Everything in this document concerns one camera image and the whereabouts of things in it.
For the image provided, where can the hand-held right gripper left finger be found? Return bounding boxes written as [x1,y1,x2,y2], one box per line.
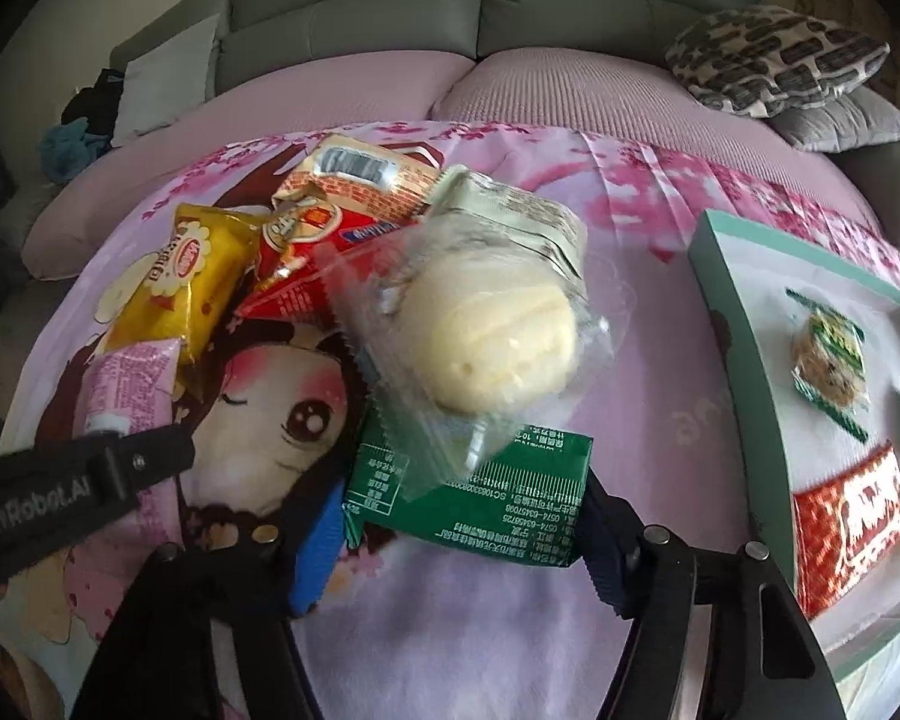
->
[71,491,346,720]

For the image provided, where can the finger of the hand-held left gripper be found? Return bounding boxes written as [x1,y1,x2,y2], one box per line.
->
[82,424,196,500]

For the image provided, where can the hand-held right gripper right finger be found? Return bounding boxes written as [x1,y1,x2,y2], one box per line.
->
[581,476,848,720]

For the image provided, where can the pink snack packet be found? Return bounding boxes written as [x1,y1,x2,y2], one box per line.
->
[75,337,185,436]

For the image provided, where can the dark green snack packet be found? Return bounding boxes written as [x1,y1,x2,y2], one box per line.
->
[343,409,595,571]

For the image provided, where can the yellow cake packet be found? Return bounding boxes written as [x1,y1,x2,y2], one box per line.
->
[94,202,271,368]

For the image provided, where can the red bow-print packet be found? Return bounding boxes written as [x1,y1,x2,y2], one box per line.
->
[791,441,900,620]

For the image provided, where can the small red snack packet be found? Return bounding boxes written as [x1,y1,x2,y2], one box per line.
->
[234,202,421,320]

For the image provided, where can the clear bun packet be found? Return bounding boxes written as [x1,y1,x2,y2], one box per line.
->
[319,229,612,500]

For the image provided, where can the teal box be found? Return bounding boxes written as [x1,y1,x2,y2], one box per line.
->
[688,208,900,683]

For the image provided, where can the green-edged cookie packet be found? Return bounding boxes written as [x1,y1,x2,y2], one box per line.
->
[786,289,871,443]

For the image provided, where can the pale green snack packet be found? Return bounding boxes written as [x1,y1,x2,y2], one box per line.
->
[424,169,590,293]

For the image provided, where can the brick-print barcode snack packet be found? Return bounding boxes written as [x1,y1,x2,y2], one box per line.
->
[272,133,447,222]

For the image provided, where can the printed blanket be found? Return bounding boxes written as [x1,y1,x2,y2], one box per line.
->
[0,120,900,720]

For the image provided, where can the teal cloth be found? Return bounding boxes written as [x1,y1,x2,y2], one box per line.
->
[41,116,110,185]

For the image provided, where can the dark clothes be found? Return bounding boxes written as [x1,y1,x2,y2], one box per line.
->
[60,67,125,136]

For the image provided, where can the light grey pillow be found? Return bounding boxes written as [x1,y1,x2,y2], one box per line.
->
[112,13,222,147]

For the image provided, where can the pink sofa cover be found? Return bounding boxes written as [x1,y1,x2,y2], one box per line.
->
[22,49,900,282]

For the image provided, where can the grey sofa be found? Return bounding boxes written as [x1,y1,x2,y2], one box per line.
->
[0,0,900,278]

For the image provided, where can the black white patterned pillow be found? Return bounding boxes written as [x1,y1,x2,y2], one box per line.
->
[664,5,892,119]

